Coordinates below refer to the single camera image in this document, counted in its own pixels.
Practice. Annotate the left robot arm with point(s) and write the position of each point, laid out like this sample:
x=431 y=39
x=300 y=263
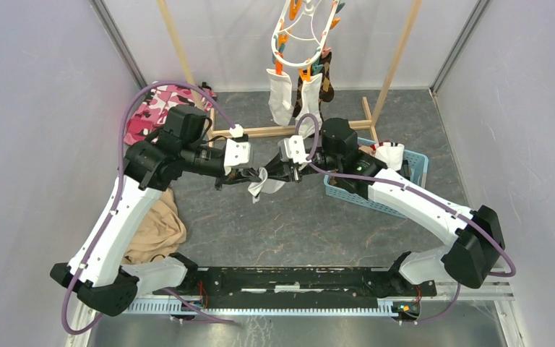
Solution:
x=96 y=273

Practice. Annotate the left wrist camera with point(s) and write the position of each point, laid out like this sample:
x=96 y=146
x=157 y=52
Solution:
x=237 y=150

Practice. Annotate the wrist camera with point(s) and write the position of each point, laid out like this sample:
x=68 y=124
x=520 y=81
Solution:
x=237 y=150
x=292 y=150

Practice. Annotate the beige cloth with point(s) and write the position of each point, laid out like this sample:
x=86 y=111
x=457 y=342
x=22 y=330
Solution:
x=160 y=233

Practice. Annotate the white sock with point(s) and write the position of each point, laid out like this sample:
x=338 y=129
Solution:
x=390 y=153
x=311 y=106
x=265 y=185
x=279 y=102

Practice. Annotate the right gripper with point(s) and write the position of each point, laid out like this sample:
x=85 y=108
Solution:
x=285 y=171

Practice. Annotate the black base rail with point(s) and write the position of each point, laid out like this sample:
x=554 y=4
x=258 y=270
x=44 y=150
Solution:
x=299 y=287

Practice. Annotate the pink camouflage cloth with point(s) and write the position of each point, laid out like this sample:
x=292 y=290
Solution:
x=154 y=108

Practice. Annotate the white plastic clip hanger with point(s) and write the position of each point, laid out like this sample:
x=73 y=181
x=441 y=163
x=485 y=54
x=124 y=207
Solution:
x=299 y=38

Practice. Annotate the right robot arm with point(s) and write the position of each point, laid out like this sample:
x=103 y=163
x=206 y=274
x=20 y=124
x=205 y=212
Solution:
x=472 y=242

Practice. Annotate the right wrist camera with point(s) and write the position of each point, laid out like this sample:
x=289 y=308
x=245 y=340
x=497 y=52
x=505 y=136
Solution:
x=292 y=150

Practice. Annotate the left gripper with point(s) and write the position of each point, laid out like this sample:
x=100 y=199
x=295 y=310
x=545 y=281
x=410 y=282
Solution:
x=237 y=175

